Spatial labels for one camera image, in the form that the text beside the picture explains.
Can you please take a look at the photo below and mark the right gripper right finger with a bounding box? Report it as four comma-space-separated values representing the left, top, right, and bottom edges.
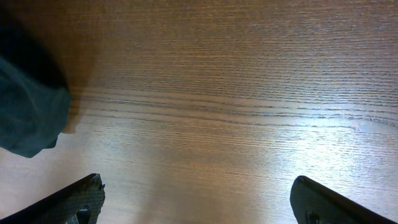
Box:
290, 175, 397, 224

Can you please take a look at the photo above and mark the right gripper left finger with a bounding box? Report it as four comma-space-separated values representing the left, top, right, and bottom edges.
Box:
1, 174, 105, 224

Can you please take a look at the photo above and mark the dark green Nike t-shirt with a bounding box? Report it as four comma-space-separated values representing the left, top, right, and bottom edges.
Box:
1, 19, 72, 158

